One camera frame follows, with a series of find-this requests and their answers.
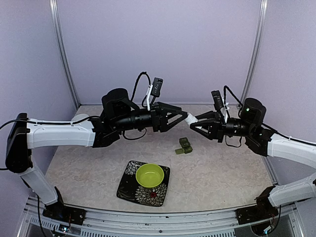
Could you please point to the white ceramic bowl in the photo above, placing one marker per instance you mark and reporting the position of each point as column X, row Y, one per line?
column 79, row 117

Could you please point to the black floral square plate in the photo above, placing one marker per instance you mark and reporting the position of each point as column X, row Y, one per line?
column 130, row 190

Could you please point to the small white pill bottle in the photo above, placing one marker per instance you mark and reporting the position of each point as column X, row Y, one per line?
column 190, row 119

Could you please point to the front aluminium rail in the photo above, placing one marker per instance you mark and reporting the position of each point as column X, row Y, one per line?
column 104, row 223

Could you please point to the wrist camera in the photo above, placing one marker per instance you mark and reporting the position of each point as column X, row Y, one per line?
column 157, row 84
column 218, row 102

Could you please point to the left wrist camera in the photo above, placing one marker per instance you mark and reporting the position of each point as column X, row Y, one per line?
column 157, row 84

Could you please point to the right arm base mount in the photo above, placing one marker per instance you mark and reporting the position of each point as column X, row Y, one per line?
column 258, row 212

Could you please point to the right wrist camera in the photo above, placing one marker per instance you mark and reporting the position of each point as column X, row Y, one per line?
column 218, row 102

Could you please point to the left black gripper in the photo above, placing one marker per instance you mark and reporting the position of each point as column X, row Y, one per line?
column 159, row 110

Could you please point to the green pill organizer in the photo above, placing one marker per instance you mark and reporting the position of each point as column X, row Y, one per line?
column 185, row 146

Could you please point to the right aluminium frame post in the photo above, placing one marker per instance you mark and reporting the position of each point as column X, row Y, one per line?
column 256, row 49

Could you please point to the aluminium frame post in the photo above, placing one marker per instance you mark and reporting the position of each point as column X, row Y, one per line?
column 61, row 47
column 256, row 49

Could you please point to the left aluminium frame post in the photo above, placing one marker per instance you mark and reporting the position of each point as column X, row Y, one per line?
column 61, row 47

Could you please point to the lime green bowl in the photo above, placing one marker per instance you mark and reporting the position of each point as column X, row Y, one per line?
column 149, row 175

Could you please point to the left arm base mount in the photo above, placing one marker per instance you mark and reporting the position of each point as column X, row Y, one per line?
column 71, row 215

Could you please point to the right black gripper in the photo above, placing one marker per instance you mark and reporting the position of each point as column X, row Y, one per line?
column 217, row 126

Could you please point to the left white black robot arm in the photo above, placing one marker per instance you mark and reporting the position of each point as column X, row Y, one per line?
column 119, row 114

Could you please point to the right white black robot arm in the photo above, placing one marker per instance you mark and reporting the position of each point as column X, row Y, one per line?
column 263, row 141

